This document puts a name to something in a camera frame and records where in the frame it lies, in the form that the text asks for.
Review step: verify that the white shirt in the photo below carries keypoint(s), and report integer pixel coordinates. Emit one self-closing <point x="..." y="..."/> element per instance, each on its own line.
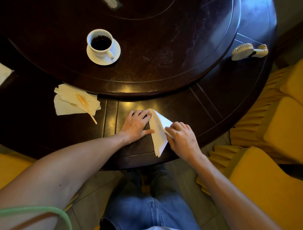
<point x="161" y="228"/>

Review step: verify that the dark wooden turntable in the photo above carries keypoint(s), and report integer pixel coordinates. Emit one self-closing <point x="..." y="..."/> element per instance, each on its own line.
<point x="165" y="47"/>

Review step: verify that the flat cream paper tissue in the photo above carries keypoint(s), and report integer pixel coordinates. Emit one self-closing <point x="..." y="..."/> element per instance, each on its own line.
<point x="62" y="109"/>

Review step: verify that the dark wooden round table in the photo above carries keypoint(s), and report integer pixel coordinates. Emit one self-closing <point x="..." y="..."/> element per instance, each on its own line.
<point x="59" y="132"/>

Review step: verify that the cream handheld fan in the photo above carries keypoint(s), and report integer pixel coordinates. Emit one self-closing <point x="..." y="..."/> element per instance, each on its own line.
<point x="242" y="52"/>

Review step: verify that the person's left hand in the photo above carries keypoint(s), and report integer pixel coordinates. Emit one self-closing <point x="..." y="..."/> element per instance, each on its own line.
<point x="135" y="128"/>

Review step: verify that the white coffee cup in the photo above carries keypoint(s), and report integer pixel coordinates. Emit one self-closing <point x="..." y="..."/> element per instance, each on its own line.
<point x="99" y="54"/>

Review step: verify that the white cloth napkin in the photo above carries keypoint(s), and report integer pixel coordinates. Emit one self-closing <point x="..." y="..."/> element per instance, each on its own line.
<point x="159" y="135"/>

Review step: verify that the folded cream paper tissue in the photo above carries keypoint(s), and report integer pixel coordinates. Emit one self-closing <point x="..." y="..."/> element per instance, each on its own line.
<point x="68" y="93"/>

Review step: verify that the white saucer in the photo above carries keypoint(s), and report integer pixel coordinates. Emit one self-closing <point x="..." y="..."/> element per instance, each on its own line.
<point x="101" y="61"/>

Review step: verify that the wooden stir stick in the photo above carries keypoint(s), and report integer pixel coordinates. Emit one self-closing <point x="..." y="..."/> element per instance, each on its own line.
<point x="93" y="118"/>

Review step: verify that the white tissue pack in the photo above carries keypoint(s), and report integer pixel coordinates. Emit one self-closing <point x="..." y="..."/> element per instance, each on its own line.
<point x="4" y="73"/>

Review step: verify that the person's left forearm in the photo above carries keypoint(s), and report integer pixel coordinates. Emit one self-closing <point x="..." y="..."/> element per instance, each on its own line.
<point x="59" y="173"/>

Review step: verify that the person's right hand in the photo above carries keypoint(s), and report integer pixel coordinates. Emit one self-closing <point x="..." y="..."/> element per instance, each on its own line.
<point x="183" y="142"/>

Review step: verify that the person's right forearm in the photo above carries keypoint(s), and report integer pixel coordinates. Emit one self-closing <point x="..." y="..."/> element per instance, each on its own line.
<point x="232" y="199"/>

